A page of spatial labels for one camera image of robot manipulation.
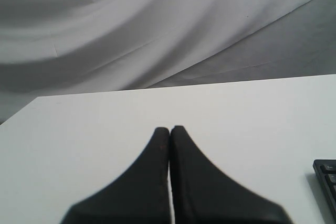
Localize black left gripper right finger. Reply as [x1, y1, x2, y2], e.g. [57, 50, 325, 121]
[170, 126, 292, 223]

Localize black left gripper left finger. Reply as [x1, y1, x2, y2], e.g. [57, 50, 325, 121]
[61, 127, 171, 223]

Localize black acer keyboard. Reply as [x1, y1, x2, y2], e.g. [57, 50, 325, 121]
[313, 159, 336, 220]

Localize grey backdrop cloth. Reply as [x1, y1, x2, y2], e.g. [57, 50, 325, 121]
[1, 0, 335, 121]

